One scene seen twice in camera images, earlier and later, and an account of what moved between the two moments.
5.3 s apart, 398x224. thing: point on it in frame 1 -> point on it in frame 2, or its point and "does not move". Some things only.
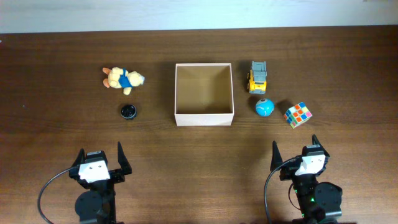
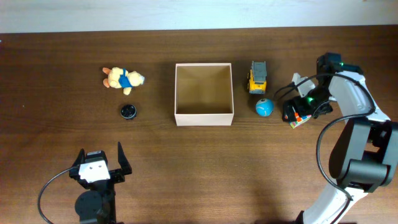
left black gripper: (117, 173) does not move
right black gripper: (288, 172) -> (292, 109)
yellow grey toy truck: (257, 77) does not move
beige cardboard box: (204, 94) does not move
